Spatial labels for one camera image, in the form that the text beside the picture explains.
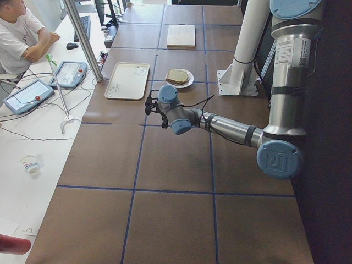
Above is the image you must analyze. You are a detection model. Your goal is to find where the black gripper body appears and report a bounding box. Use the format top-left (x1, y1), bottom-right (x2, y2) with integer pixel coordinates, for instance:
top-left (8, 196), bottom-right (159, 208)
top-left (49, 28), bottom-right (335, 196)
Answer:
top-left (145, 90), bottom-right (168, 128)

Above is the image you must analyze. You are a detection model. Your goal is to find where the bread slice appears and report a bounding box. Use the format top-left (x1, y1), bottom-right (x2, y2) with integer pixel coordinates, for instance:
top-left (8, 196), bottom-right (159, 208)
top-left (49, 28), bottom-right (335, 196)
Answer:
top-left (166, 69), bottom-right (189, 85)

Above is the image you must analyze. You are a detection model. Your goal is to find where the white round plate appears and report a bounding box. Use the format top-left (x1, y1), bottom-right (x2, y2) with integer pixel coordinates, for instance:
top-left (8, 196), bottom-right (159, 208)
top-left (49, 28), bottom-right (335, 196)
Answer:
top-left (165, 69), bottom-right (194, 89)

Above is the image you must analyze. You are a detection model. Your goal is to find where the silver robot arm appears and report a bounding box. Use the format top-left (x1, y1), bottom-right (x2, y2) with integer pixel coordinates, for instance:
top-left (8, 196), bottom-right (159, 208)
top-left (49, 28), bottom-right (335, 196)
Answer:
top-left (145, 1), bottom-right (325, 179)

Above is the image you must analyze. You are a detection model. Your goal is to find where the cream bear serving tray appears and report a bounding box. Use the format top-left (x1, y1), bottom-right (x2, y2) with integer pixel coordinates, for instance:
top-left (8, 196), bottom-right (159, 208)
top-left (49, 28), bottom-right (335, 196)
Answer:
top-left (104, 62), bottom-right (150, 100)

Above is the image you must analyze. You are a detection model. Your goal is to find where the wooden cutting board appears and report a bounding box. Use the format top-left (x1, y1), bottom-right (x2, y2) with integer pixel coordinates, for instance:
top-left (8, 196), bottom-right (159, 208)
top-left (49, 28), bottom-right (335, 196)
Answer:
top-left (167, 25), bottom-right (196, 49)

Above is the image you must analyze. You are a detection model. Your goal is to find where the far blue teach pendant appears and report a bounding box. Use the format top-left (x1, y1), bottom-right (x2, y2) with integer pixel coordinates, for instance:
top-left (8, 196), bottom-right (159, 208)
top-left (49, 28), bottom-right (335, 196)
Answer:
top-left (49, 61), bottom-right (87, 90)

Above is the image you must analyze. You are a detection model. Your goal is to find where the blue teach pendant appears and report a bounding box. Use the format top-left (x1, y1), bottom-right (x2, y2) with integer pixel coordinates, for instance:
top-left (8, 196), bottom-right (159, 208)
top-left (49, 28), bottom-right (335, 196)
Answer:
top-left (49, 61), bottom-right (87, 90)
top-left (3, 79), bottom-right (54, 114)

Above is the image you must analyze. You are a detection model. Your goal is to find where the black computer mouse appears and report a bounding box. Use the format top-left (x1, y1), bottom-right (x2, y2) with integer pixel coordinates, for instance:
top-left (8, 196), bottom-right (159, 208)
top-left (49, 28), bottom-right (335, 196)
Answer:
top-left (66, 42), bottom-right (79, 50)

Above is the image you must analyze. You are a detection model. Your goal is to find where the black keyboard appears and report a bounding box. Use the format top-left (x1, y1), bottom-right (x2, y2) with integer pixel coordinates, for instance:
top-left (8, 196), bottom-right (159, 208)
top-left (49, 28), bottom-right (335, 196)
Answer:
top-left (74, 16), bottom-right (91, 42)

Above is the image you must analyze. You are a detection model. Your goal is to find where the near blue teach pendant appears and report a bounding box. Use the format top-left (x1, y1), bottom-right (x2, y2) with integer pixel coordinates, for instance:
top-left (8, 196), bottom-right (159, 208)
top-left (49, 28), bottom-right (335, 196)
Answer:
top-left (3, 79), bottom-right (54, 114)

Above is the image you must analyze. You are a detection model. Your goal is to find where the paper cup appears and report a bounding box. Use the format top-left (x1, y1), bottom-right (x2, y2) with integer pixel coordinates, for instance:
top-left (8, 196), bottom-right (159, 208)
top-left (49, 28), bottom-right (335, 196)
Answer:
top-left (21, 155), bottom-right (39, 174)

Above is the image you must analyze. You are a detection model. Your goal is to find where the person in white shirt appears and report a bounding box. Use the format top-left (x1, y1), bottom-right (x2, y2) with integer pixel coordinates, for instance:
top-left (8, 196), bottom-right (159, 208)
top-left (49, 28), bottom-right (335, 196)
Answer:
top-left (1, 1), bottom-right (60, 75)

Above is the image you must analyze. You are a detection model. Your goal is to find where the red cylinder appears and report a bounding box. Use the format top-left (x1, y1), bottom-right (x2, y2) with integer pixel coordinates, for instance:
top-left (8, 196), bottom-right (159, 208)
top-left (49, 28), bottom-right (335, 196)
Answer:
top-left (0, 234), bottom-right (31, 255)

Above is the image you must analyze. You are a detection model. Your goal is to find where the white camera mast base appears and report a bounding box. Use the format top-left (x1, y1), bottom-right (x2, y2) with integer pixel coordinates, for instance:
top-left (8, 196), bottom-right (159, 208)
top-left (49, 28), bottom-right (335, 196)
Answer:
top-left (217, 0), bottom-right (270, 96)

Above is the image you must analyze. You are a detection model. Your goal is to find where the aluminium frame post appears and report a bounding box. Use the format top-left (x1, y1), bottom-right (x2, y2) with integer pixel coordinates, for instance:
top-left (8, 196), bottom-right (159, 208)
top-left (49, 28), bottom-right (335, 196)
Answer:
top-left (63, 0), bottom-right (103, 83)

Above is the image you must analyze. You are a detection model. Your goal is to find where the green handled reacher stick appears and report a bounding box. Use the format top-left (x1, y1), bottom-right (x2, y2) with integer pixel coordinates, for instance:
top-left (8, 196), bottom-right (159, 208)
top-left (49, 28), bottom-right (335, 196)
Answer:
top-left (45, 53), bottom-right (80, 135)

